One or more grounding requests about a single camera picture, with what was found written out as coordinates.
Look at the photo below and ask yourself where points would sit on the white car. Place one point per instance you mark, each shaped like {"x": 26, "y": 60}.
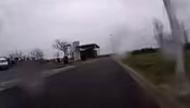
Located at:
{"x": 1, "y": 63}

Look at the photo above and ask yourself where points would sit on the dark shelter building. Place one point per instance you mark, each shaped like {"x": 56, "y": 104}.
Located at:
{"x": 87, "y": 51}

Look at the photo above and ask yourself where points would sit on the green grass field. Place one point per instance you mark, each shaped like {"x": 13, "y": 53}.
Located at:
{"x": 157, "y": 65}

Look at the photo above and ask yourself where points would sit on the bare tree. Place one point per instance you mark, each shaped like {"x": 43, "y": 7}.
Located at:
{"x": 62, "y": 48}

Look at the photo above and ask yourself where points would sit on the dark asphalt path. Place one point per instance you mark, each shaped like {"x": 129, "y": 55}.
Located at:
{"x": 93, "y": 90}

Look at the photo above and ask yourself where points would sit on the dark hedge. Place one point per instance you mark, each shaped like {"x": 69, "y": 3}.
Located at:
{"x": 143, "y": 51}

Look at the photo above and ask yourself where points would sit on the pale leaning pole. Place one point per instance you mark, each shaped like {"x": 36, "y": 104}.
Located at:
{"x": 175, "y": 32}

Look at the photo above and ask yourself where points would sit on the pale concrete kerb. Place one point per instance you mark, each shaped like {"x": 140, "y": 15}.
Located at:
{"x": 142, "y": 82}

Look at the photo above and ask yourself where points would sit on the row of bare trees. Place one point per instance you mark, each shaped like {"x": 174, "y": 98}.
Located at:
{"x": 26, "y": 56}

